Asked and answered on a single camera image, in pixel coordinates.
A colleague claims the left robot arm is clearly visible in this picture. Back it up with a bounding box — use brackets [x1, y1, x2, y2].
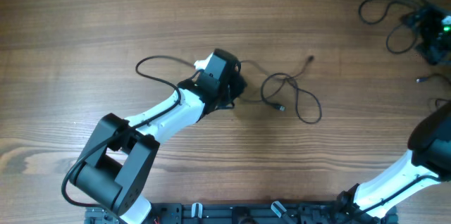
[61, 49, 246, 223]

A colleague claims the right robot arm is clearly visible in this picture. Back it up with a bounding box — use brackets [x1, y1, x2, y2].
[330, 4, 450, 223]

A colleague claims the black left camera cable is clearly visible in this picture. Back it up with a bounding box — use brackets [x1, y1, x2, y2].
[61, 55, 197, 208]

